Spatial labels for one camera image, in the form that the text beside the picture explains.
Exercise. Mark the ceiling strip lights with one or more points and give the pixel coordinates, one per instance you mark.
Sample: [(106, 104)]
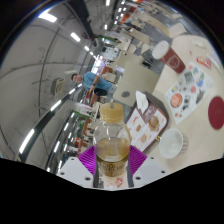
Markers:
[(46, 16)]

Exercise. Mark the colourful printed paper sheet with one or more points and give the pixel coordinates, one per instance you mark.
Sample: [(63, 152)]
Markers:
[(190, 90)]

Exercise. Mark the red paper cup with lid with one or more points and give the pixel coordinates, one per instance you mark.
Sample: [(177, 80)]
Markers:
[(171, 60)]

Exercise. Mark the small red sauce packet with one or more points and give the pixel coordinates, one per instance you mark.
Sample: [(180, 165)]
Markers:
[(203, 62)]

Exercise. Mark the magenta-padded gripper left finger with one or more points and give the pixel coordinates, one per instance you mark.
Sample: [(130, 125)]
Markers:
[(75, 170)]

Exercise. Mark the brown fried food piece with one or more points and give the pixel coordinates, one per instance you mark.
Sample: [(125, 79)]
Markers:
[(153, 123)]

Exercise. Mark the white crumpled napkin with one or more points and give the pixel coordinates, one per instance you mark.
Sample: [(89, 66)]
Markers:
[(141, 101)]

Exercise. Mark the person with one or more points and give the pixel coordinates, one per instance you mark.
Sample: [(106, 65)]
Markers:
[(95, 81)]

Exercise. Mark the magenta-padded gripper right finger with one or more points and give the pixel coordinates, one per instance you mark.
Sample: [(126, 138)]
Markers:
[(148, 171)]

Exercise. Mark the dark brown food tray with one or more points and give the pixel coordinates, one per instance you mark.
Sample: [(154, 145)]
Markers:
[(159, 106)]

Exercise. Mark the white patterned paper cup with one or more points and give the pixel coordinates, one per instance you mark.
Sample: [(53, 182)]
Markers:
[(171, 143)]

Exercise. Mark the beige chair with round hole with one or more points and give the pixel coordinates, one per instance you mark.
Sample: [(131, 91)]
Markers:
[(136, 83)]

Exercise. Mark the printed paper tray liner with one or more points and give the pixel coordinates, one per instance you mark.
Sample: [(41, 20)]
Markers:
[(143, 135)]

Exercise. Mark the clear yellow-capped tea bottle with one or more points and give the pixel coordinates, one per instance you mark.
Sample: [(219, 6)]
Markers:
[(111, 150)]

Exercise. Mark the ceiling air conditioner unit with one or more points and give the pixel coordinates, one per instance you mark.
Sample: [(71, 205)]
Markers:
[(57, 86)]

